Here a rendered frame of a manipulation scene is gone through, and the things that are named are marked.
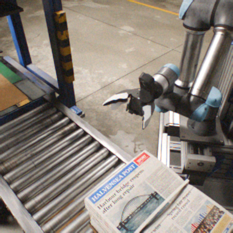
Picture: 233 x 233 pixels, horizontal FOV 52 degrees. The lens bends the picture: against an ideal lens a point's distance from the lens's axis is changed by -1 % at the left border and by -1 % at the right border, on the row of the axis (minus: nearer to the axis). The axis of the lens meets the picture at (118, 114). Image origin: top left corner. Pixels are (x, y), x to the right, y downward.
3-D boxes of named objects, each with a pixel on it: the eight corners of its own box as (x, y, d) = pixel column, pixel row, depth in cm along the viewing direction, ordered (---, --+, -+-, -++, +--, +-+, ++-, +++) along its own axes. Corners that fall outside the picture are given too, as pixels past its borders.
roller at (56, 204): (120, 163, 119) (120, 157, 115) (37, 230, 94) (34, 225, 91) (113, 157, 121) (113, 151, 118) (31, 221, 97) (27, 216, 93)
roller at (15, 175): (87, 136, 133) (86, 129, 129) (7, 189, 108) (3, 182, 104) (81, 131, 135) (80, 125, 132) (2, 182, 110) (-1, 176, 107)
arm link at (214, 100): (212, 123, 116) (220, 101, 107) (186, 113, 122) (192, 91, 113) (220, 110, 123) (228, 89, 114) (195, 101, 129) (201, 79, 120)
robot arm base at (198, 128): (185, 115, 135) (189, 101, 129) (213, 118, 133) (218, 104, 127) (186, 134, 124) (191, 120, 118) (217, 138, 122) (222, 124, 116)
